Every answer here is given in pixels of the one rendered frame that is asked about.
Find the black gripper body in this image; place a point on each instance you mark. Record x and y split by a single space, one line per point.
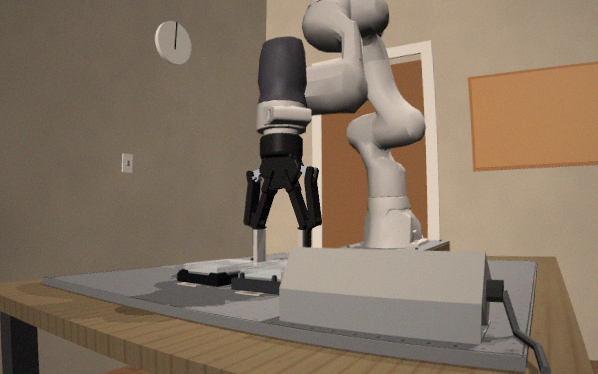
281 150

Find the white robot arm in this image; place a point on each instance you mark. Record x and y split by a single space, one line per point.
341 87

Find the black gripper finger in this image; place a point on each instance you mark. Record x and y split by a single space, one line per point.
309 217
263 207

